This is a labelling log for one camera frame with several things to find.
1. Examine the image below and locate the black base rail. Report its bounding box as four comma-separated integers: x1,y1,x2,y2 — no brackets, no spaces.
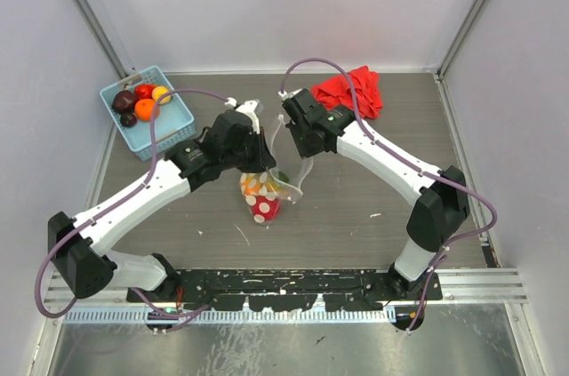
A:
144,269,443,312

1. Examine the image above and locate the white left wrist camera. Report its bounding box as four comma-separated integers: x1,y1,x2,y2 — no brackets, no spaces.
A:
224,98,263,134

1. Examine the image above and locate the clear dotted zip bag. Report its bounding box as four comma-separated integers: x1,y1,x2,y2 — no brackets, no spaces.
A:
239,113,314,226

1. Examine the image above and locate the red cloth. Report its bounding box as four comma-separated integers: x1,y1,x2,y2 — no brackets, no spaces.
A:
310,66,383,119

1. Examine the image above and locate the yellow green mango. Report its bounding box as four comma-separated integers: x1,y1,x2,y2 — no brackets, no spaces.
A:
239,172,290,199

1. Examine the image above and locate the green orange fruit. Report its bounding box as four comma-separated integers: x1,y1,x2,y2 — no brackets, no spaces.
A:
276,171,290,186

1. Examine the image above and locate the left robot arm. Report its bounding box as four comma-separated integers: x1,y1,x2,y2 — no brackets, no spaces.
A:
48,100,276,301

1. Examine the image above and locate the dark red apple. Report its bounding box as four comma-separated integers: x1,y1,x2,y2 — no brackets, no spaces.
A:
111,90,138,114

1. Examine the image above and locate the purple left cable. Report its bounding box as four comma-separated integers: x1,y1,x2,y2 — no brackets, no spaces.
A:
34,89,236,319

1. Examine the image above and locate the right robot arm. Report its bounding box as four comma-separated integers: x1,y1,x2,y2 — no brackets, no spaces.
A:
279,89,470,300

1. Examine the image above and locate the yellow lemon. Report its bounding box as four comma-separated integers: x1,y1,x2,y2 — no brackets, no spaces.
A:
151,85,172,105

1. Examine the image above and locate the small dark plum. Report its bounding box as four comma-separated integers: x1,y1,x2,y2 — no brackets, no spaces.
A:
119,112,138,128

